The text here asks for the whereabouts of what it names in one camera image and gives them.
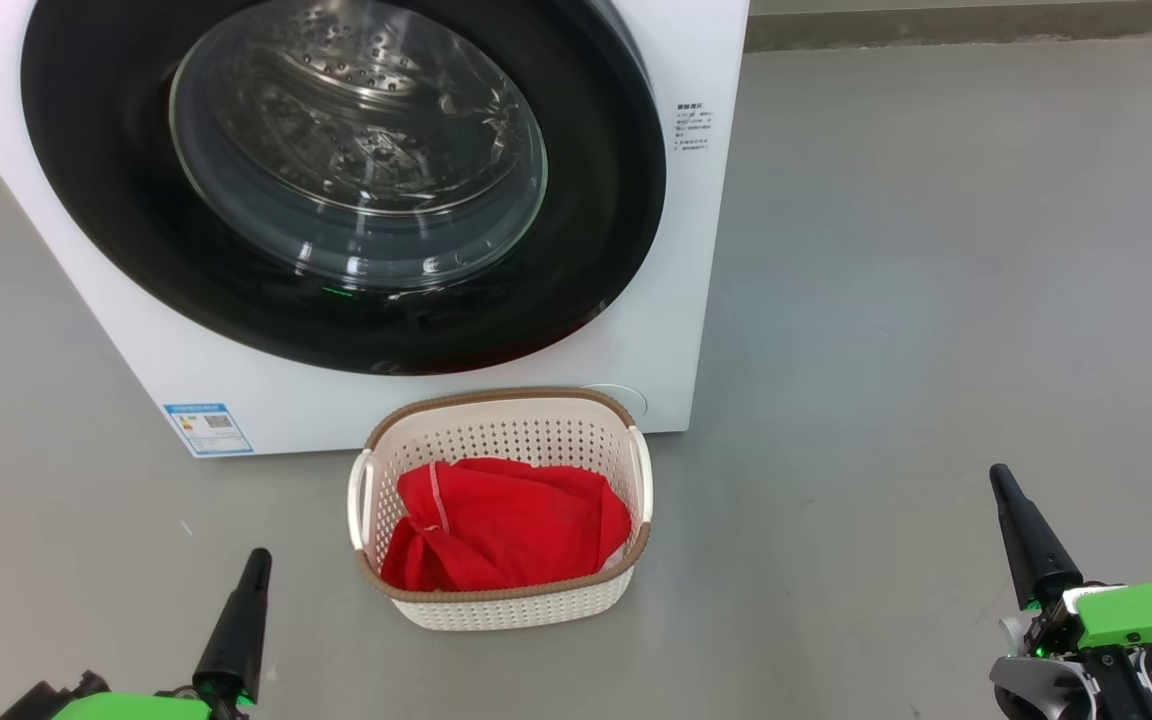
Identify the printed text label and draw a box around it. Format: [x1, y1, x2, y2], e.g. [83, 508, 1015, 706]
[673, 101, 713, 154]

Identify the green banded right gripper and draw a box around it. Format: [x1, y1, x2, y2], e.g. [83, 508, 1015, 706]
[988, 463, 1152, 663]

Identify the black round washer door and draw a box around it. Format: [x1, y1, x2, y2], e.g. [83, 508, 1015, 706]
[20, 0, 668, 377]

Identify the cream perforated laundry basket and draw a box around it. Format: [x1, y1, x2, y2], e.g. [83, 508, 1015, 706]
[346, 386, 655, 633]

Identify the round white filter cover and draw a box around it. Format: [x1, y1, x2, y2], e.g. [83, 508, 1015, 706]
[581, 383, 649, 421]

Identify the red garment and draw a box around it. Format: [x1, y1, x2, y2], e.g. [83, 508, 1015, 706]
[379, 456, 634, 594]

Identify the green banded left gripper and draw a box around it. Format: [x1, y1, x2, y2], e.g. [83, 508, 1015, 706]
[48, 548, 274, 720]

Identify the blue energy label sticker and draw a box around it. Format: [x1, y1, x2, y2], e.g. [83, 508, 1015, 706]
[162, 401, 255, 459]

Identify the white washing machine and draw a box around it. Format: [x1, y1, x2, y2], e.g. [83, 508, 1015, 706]
[0, 0, 751, 460]

